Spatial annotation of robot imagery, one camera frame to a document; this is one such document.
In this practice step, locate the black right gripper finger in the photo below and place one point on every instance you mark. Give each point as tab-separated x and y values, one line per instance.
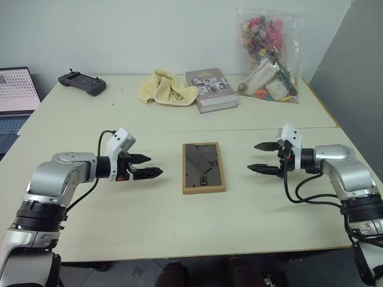
264	169
267	146

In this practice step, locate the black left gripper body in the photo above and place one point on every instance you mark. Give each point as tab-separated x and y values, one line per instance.
123	167

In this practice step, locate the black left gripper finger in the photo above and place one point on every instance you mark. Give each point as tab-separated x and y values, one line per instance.
140	158
148	172

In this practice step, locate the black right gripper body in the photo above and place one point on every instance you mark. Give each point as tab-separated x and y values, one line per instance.
285	161

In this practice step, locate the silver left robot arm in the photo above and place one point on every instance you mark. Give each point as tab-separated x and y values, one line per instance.
51	176

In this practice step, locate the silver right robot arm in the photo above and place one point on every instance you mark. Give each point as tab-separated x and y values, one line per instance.
338	158

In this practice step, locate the laptop computer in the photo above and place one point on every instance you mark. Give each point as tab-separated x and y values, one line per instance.
15	89

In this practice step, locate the yellow towel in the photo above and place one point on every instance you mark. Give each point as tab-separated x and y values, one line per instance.
164	88

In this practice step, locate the grey hardcover book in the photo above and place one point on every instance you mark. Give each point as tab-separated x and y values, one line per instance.
212	89

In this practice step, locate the plastic bag of dried flowers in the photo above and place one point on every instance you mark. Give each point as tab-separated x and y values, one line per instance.
269	59

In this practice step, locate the black handheld controller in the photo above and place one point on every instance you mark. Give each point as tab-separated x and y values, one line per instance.
82	82

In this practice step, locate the dark maroon rounded shape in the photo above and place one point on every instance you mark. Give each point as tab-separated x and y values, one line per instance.
175	275

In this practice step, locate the grey partition panel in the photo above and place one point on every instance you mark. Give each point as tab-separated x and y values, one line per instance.
353	65

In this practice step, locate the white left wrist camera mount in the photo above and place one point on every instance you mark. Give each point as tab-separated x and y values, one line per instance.
115	146

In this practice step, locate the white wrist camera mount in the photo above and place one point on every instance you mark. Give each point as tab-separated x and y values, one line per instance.
294	140
115	146

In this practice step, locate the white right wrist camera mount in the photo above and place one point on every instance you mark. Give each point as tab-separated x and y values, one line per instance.
294	140

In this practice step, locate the wooden-framed grey board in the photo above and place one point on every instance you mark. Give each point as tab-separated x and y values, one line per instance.
203	169

